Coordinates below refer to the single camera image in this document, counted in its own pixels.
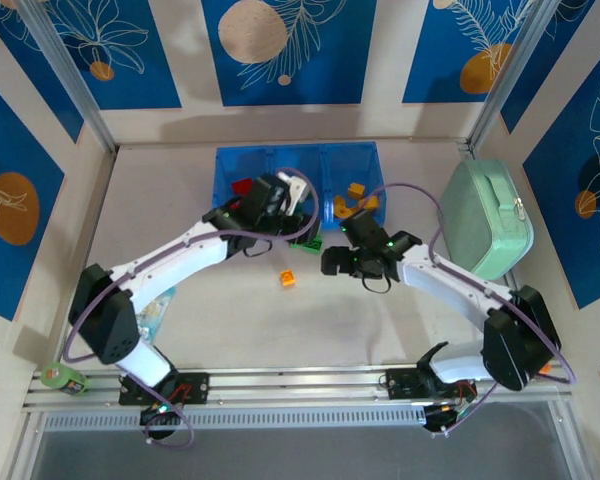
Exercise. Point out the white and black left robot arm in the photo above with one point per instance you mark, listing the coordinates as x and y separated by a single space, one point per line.
180 256

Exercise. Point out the red sloped lego brick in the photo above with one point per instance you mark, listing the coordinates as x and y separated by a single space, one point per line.
242 187

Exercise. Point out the white plastic part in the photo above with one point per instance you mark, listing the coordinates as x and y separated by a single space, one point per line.
297 192

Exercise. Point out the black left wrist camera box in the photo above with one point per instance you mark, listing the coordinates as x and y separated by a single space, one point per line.
262 197

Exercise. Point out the right base electronics board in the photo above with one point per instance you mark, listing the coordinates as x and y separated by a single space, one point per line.
445 417

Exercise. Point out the clear plastic bag with parts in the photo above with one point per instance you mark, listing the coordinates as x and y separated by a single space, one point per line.
155 312

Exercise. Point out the red two-by-four lego brick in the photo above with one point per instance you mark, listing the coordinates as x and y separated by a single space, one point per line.
235 204

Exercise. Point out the green tape roll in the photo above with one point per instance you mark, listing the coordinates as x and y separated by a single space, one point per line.
55 375

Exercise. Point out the small orange-yellow lego brick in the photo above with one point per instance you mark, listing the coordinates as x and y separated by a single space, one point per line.
288 278

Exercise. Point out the mint green zip case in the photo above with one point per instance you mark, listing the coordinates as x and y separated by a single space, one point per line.
480 225

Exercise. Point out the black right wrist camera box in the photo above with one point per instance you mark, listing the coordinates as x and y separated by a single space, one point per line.
364 227

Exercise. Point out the bright green lego brick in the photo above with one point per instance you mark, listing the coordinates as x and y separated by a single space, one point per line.
314 244

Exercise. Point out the aluminium mounting rail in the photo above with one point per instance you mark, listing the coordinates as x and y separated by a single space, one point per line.
290 385

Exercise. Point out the blue floral wall panel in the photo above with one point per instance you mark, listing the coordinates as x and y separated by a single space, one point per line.
555 50
570 225
320 75
130 60
430 50
25 45
30 150

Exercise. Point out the aluminium frame post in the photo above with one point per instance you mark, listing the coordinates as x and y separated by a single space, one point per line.
75 80
505 80

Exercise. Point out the blue three-compartment plastic bin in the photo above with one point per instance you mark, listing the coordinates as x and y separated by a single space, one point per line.
290 157

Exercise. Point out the base electronics board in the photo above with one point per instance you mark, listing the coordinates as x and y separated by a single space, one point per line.
445 417
160 412

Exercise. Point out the left base electronics board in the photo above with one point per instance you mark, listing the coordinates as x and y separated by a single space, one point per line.
160 412

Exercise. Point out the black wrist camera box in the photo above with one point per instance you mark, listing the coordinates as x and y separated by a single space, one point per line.
262 197
364 227

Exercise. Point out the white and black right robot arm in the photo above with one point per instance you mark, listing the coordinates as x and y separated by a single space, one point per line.
447 286

